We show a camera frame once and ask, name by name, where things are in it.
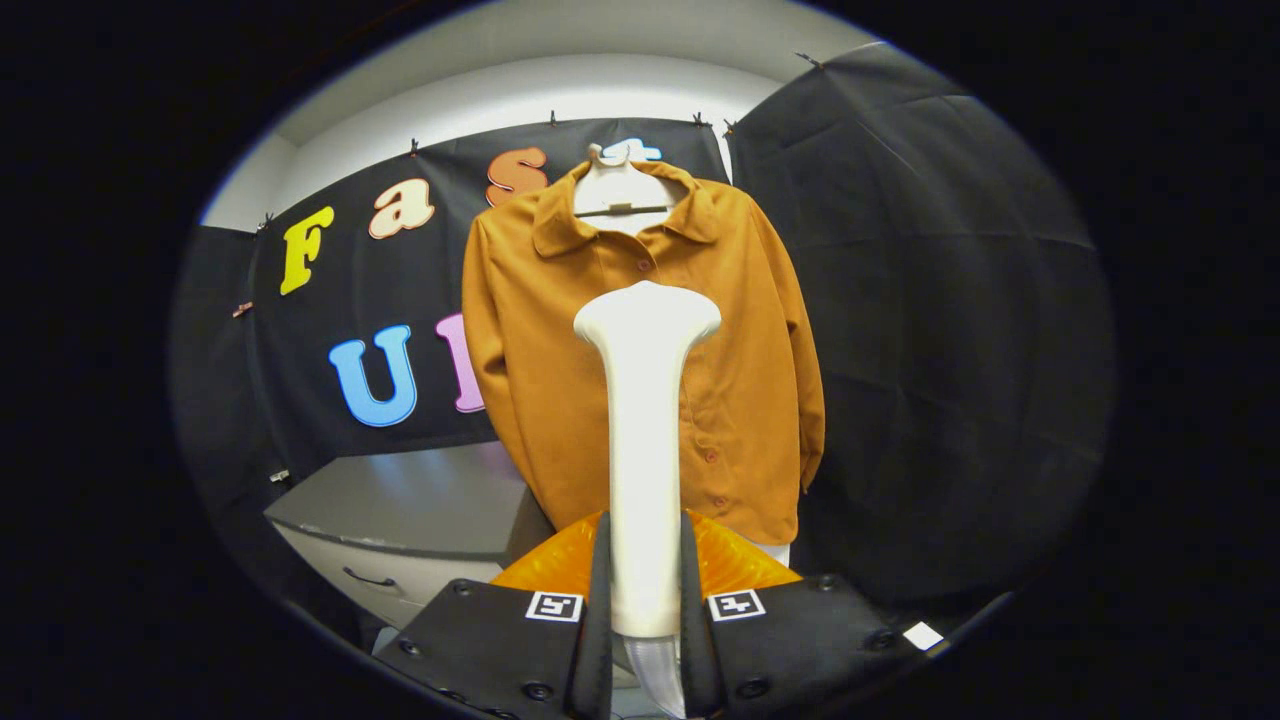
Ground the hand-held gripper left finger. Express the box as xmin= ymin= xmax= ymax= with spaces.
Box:
xmin=375 ymin=510 xmax=614 ymax=720

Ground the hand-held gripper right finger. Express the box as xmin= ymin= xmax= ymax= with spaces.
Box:
xmin=680 ymin=510 xmax=926 ymax=720

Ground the white garment steamer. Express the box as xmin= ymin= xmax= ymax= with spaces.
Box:
xmin=573 ymin=280 xmax=723 ymax=720

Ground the orange button shirt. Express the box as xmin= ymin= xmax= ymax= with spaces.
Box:
xmin=461 ymin=160 xmax=827 ymax=546

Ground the white clothes hanger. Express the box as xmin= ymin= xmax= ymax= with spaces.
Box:
xmin=573 ymin=143 xmax=691 ymax=236

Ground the grey drawer cabinet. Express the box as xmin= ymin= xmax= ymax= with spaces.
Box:
xmin=265 ymin=443 xmax=556 ymax=631

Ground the black backdrop cloth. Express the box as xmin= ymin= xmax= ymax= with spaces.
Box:
xmin=168 ymin=42 xmax=1116 ymax=601

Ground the row of black cloth clips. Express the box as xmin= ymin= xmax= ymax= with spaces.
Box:
xmin=255 ymin=50 xmax=826 ymax=236

